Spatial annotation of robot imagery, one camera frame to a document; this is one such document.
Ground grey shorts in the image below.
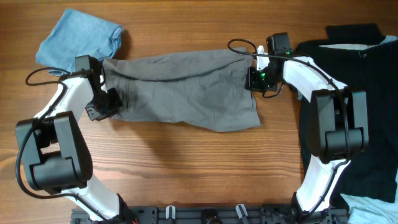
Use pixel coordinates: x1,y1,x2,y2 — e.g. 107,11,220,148
103,49,261,132

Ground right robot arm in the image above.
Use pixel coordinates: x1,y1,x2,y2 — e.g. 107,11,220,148
245,33,369,223

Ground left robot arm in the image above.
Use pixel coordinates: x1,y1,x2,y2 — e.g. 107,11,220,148
16,55,134,223

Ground folded blue denim garment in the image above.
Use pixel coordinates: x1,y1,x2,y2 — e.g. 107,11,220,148
35,9,124,72

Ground black garment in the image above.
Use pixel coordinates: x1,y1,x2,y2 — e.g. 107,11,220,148
297,23,397,205

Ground light blue garment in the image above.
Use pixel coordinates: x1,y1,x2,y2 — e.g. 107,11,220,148
317,35,397,223

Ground right black cable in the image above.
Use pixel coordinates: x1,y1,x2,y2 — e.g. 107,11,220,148
227,38,351,218

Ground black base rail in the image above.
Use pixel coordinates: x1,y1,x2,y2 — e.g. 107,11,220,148
70,204,348,224

